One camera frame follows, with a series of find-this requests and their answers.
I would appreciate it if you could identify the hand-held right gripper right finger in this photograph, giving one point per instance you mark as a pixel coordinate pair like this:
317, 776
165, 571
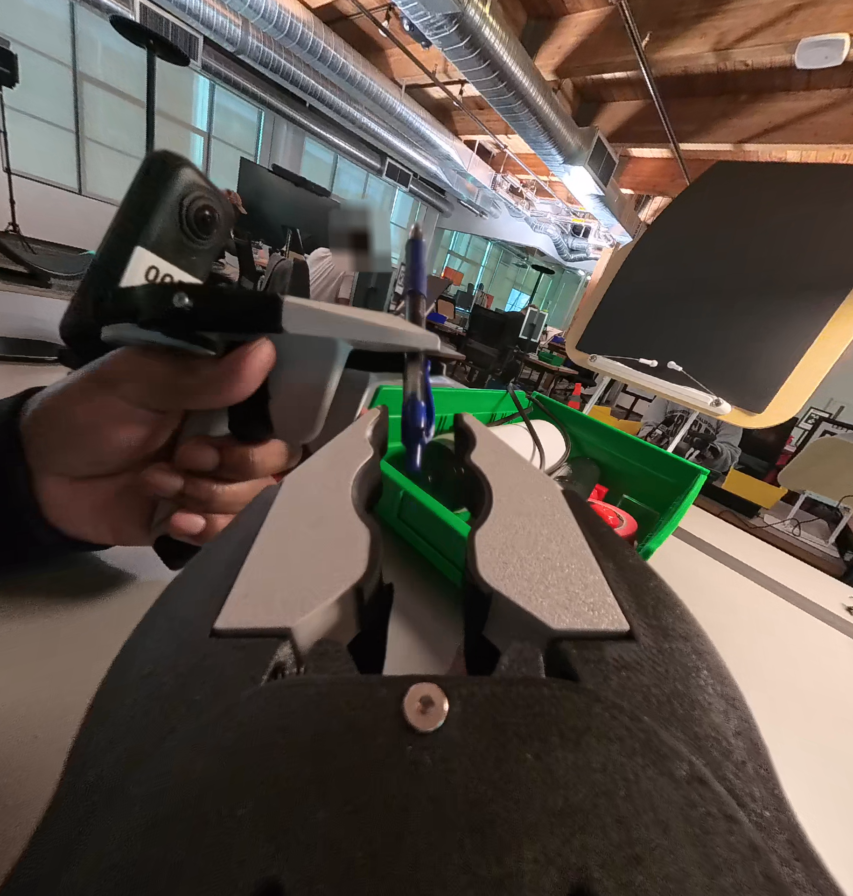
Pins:
553, 560

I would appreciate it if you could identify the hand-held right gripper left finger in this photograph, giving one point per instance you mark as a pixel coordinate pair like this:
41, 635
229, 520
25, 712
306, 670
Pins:
294, 560

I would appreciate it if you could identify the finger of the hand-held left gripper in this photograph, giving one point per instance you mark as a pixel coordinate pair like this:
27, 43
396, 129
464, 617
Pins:
308, 392
357, 329

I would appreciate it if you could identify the green plastic bin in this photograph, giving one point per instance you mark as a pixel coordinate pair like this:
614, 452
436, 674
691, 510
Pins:
651, 483

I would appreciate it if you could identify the person's left hand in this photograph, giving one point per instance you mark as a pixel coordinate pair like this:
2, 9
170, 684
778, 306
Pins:
119, 448

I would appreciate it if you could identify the red round tool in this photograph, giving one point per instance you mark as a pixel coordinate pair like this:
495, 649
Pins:
611, 515

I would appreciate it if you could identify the black monitor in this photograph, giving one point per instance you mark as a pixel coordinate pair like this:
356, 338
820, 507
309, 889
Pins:
287, 203

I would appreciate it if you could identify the yellow plastic bin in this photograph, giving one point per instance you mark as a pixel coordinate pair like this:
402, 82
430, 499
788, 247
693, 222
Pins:
751, 490
616, 420

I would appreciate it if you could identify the black round lamp stand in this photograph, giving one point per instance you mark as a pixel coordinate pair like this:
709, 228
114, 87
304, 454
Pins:
150, 35

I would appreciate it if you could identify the pale yellow board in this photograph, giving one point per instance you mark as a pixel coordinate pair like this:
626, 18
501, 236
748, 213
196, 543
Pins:
833, 469

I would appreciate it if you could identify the black panel with pale rim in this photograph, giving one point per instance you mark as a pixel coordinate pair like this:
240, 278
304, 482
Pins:
735, 280

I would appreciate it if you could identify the white ceiling sensor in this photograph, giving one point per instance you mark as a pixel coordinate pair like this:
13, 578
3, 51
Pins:
823, 51

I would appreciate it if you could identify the thin silver air duct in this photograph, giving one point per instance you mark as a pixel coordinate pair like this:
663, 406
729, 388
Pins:
329, 84

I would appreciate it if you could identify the large silver air duct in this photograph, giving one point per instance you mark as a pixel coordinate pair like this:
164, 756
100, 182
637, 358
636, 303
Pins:
525, 98

